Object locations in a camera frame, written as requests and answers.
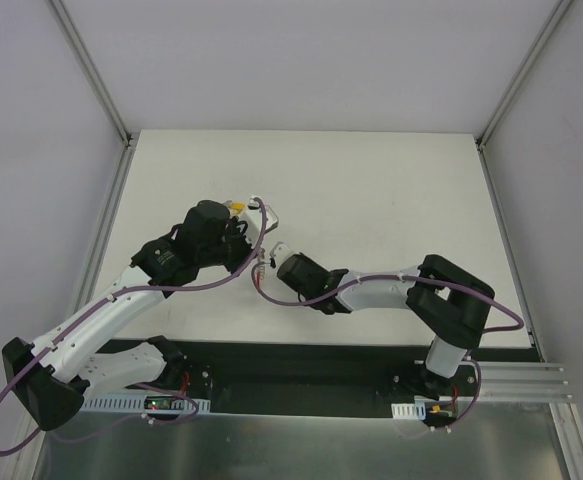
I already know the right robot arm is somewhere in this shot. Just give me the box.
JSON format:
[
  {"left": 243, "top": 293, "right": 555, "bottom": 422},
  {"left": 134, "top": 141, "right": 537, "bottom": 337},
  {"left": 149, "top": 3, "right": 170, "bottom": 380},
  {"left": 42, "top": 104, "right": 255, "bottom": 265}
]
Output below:
[{"left": 275, "top": 253, "right": 495, "bottom": 400}]

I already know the left white cable duct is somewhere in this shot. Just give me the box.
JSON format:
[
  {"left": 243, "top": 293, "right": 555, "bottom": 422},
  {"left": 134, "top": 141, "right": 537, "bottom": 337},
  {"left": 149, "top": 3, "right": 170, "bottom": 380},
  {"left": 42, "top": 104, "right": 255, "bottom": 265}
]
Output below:
[{"left": 81, "top": 393, "right": 211, "bottom": 415}]

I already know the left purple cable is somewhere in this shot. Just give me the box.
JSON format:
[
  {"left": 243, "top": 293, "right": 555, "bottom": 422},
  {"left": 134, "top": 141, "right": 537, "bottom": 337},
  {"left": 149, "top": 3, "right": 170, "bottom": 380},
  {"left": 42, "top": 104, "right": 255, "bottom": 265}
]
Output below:
[{"left": 0, "top": 197, "right": 267, "bottom": 457}]

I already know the red-handled metal keyring organizer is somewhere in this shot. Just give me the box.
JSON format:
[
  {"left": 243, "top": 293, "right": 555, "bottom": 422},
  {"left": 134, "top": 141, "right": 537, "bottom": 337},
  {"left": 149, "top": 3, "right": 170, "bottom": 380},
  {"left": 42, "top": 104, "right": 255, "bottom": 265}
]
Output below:
[{"left": 251, "top": 260, "right": 267, "bottom": 288}]

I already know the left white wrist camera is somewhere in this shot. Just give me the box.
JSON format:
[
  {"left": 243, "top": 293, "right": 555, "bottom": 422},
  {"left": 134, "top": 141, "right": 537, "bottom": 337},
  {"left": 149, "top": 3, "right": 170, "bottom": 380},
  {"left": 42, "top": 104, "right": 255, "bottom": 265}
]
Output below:
[{"left": 238, "top": 195, "right": 279, "bottom": 245}]

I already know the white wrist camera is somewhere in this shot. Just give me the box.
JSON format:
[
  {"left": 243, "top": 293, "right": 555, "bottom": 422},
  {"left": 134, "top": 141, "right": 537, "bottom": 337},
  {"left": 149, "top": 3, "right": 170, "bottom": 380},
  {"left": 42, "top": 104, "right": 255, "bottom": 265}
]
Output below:
[
  {"left": 238, "top": 195, "right": 279, "bottom": 245},
  {"left": 269, "top": 242, "right": 296, "bottom": 269}
]

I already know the yellow key tag with keys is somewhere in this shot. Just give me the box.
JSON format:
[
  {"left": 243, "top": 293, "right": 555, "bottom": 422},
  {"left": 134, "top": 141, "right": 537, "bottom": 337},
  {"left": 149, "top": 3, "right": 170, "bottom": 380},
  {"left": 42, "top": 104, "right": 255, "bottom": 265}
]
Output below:
[{"left": 224, "top": 200, "right": 246, "bottom": 217}]

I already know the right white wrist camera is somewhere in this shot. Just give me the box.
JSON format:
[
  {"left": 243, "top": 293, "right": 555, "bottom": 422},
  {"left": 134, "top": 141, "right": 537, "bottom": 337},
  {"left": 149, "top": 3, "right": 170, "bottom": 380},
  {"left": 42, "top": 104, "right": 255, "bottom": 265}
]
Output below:
[{"left": 269, "top": 242, "right": 296, "bottom": 269}]

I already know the right aluminium frame post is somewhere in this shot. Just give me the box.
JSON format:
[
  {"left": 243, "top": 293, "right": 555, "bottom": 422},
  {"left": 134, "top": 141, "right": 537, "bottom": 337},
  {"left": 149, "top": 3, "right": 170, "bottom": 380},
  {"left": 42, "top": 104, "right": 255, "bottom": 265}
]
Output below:
[{"left": 476, "top": 0, "right": 576, "bottom": 152}]

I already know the left aluminium frame post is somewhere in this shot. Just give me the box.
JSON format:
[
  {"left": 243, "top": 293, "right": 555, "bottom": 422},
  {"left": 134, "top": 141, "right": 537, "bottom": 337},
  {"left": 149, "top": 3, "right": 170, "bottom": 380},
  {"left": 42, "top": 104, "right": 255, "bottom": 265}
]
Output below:
[{"left": 46, "top": 0, "right": 133, "bottom": 146}]

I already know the aluminium frame post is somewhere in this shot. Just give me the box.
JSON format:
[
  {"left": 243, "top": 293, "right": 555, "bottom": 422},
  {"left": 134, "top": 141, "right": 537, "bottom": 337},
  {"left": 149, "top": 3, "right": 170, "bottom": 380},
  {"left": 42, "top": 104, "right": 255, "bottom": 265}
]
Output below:
[
  {"left": 476, "top": 0, "right": 576, "bottom": 152},
  {"left": 46, "top": 0, "right": 133, "bottom": 146}
]

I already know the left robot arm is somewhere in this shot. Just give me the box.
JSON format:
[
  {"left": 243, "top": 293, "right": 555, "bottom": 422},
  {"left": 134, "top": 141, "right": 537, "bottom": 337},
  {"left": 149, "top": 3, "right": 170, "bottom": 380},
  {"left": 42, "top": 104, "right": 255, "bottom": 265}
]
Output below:
[{"left": 2, "top": 197, "right": 279, "bottom": 431}]

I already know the right white cable duct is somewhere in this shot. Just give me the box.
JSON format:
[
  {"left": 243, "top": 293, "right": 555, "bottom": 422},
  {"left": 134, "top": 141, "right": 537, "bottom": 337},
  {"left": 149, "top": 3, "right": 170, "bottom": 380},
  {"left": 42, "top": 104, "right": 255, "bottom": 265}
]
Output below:
[{"left": 391, "top": 401, "right": 427, "bottom": 421}]

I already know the purple cable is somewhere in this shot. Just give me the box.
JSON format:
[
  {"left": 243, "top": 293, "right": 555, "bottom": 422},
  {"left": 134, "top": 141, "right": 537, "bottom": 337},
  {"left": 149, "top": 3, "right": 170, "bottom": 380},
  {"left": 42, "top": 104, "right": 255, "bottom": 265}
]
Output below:
[
  {"left": 255, "top": 259, "right": 527, "bottom": 441},
  {"left": 0, "top": 197, "right": 267, "bottom": 457}
]

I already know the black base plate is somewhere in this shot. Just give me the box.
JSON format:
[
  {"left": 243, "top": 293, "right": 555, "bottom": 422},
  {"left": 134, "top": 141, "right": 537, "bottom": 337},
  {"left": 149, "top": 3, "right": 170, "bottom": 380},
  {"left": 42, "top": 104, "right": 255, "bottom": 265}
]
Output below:
[{"left": 90, "top": 339, "right": 542, "bottom": 417}]

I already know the white cable duct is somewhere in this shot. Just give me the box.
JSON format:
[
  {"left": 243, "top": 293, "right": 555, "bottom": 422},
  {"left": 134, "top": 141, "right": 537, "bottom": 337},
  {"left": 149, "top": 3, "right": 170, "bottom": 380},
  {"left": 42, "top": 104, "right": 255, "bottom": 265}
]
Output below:
[
  {"left": 391, "top": 401, "right": 427, "bottom": 421},
  {"left": 81, "top": 393, "right": 211, "bottom": 415}
]

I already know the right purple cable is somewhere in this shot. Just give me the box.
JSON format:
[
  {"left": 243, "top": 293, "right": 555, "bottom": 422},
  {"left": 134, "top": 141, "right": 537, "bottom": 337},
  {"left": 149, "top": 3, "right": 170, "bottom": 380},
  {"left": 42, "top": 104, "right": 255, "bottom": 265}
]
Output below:
[{"left": 255, "top": 259, "right": 527, "bottom": 441}]

